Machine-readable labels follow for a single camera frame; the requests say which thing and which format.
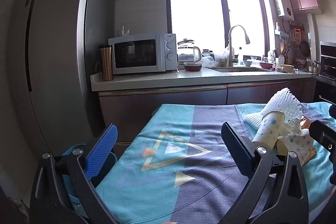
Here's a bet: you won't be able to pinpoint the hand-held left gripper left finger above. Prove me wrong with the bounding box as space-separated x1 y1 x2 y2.
30 123 118 224

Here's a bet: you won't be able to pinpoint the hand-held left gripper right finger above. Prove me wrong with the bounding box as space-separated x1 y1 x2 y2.
221 122 310 224

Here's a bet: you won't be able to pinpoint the blue plastic trash bin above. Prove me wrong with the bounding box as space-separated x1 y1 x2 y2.
62 144 118 216

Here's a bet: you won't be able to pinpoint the white dotted paper cup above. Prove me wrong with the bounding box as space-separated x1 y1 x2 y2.
252 110 285 148

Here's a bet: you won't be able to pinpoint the black built-in oven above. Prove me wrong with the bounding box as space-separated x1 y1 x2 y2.
319 41 336 80

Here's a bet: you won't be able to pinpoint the teal grey printed tablecloth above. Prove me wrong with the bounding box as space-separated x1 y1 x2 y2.
94 102 336 224

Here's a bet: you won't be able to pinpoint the beige bowl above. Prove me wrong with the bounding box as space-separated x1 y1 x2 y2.
276 63 295 73

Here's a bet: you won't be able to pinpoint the hanging frying pan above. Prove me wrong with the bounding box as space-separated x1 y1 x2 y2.
300 40 311 56

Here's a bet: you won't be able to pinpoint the kitchen counter with cabinets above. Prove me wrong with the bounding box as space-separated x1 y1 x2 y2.
91 68 314 142

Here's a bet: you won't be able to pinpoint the steel kitchen sink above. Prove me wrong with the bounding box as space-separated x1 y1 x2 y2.
210 67 273 73

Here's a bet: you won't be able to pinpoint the copper thermos bottle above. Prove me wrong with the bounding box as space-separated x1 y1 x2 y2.
98 44 114 81

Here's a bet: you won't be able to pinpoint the clear plastic bag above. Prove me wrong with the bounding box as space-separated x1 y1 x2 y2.
202 56 218 67

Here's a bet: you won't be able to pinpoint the hanging kitchen utensils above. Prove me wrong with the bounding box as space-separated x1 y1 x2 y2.
274 18 305 56

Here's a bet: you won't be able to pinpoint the dark red food container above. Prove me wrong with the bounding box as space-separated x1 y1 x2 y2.
183 62 203 72

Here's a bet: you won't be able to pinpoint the steel kitchen faucet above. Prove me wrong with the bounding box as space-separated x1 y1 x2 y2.
228 25 251 67

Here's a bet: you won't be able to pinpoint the white microwave oven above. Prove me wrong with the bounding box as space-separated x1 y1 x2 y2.
108 33 177 75

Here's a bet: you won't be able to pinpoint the grey refrigerator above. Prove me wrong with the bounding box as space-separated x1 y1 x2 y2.
7 0 117 159

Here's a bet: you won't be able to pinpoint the glass electric kettle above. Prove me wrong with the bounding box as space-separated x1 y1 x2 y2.
177 38 202 64

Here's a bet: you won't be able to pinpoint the white figurine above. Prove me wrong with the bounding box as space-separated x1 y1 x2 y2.
117 26 131 37

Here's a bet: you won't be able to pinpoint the white water heater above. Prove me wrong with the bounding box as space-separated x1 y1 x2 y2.
271 0 294 21

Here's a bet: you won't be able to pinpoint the kitchen window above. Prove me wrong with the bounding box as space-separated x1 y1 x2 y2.
164 0 271 59

